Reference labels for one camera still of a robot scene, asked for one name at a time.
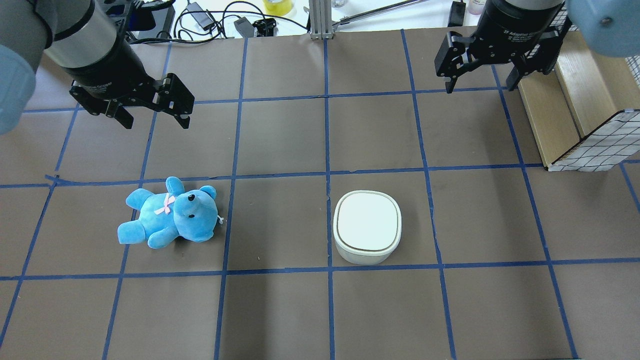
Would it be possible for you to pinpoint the black power adapter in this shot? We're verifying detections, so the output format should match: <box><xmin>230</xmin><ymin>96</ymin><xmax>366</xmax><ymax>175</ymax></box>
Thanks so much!
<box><xmin>185</xmin><ymin>2</ymin><xmax>215</xmax><ymax>31</ymax></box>

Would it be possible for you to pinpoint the blue teddy bear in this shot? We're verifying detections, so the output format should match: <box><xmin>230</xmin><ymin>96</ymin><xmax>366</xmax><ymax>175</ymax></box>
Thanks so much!
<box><xmin>117</xmin><ymin>177</ymin><xmax>225</xmax><ymax>249</ymax></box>

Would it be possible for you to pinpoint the aluminium frame post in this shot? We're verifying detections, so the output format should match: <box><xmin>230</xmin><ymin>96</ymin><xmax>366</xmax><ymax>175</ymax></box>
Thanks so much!
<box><xmin>308</xmin><ymin>0</ymin><xmax>335</xmax><ymax>40</ymax></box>

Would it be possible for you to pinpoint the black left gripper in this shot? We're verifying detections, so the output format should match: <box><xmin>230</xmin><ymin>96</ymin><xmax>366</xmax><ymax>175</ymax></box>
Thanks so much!
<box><xmin>70</xmin><ymin>34</ymin><xmax>195</xmax><ymax>130</ymax></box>

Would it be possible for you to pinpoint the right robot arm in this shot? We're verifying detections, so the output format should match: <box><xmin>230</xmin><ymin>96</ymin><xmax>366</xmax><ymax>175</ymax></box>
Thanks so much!
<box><xmin>434</xmin><ymin>0</ymin><xmax>639</xmax><ymax>93</ymax></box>

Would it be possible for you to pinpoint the yellow tape roll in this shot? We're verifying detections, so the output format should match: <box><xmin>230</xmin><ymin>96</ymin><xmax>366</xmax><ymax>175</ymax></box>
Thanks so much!
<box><xmin>263</xmin><ymin>0</ymin><xmax>294</xmax><ymax>17</ymax></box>

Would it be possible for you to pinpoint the white trash can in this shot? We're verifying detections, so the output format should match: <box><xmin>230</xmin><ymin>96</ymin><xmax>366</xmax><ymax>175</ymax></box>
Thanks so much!
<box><xmin>332</xmin><ymin>190</ymin><xmax>403</xmax><ymax>265</ymax></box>

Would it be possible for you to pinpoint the metal rod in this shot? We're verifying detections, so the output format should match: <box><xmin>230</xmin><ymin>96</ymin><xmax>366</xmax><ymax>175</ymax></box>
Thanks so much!
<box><xmin>331</xmin><ymin>0</ymin><xmax>426</xmax><ymax>31</ymax></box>

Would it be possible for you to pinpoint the wire basket with wood box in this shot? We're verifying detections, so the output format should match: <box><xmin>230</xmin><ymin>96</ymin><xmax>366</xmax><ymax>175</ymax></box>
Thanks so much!
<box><xmin>518</xmin><ymin>30</ymin><xmax>640</xmax><ymax>173</ymax></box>

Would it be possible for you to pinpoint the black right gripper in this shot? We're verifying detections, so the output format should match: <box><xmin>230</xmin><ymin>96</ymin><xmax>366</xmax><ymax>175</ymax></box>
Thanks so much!
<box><xmin>434</xmin><ymin>0</ymin><xmax>565</xmax><ymax>94</ymax></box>

